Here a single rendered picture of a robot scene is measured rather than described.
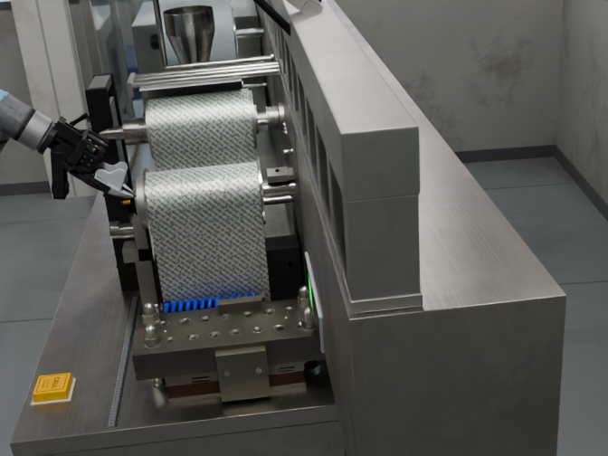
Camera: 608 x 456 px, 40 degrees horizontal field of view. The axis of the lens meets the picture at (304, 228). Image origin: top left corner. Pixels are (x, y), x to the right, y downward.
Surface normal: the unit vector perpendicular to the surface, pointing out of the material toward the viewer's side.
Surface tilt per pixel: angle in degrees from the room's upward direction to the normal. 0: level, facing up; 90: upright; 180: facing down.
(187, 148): 92
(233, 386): 90
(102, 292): 0
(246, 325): 0
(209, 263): 90
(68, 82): 90
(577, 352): 0
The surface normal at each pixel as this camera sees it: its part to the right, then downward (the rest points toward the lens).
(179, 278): 0.09, 0.41
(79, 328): -0.07, -0.91
